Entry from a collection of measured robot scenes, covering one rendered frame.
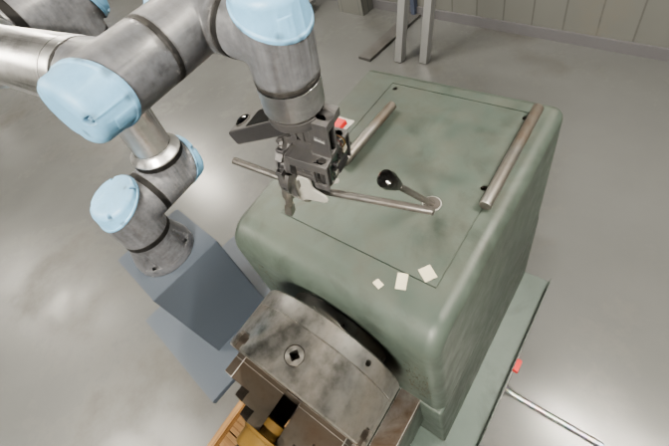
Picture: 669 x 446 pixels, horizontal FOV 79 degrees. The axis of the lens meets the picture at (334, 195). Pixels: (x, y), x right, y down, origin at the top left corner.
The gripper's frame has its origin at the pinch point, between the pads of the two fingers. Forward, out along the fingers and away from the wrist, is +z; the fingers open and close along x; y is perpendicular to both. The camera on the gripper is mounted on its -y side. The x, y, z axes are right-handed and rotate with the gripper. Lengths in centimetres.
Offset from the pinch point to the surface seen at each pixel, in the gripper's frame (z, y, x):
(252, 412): 24.2, 1.6, -31.7
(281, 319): 15.3, 1.2, -17.0
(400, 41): 144, -63, 229
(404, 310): 10.7, 20.4, -8.5
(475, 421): 79, 44, -9
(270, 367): 14.2, 3.8, -24.7
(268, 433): 26.8, 5.1, -33.4
